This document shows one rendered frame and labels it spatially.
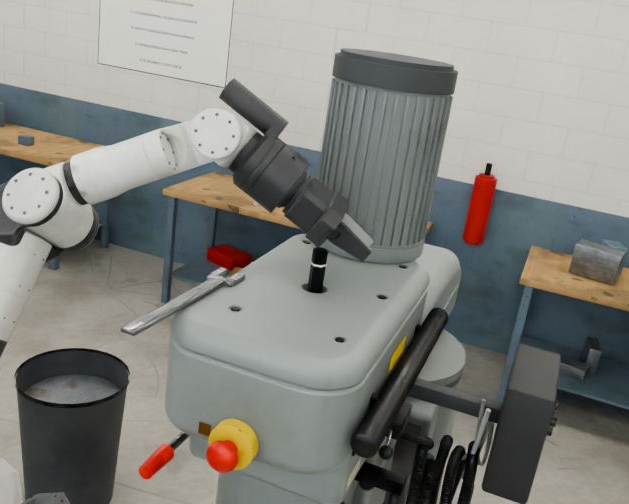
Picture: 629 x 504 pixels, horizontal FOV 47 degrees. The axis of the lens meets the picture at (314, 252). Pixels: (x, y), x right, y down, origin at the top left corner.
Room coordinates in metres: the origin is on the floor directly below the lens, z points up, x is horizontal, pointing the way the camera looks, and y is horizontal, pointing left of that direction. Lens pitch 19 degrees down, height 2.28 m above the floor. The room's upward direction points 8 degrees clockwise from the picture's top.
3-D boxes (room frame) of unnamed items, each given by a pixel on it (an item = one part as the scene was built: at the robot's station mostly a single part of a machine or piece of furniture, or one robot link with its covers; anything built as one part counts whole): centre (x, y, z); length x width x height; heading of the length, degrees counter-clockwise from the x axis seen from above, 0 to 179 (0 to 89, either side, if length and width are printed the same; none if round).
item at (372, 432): (0.95, -0.16, 1.79); 0.45 x 0.04 x 0.04; 162
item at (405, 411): (0.98, -0.16, 1.66); 0.12 x 0.04 x 0.04; 162
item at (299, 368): (0.98, -0.01, 1.81); 0.47 x 0.26 x 0.16; 162
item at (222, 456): (0.72, 0.07, 1.76); 0.04 x 0.03 x 0.04; 72
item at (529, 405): (1.14, -0.42, 1.62); 0.20 x 0.09 x 0.21; 162
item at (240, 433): (0.75, 0.06, 1.76); 0.06 x 0.02 x 0.06; 72
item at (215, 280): (0.85, 0.15, 1.89); 0.24 x 0.04 x 0.01; 159
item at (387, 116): (1.20, -0.09, 2.05); 0.20 x 0.20 x 0.32
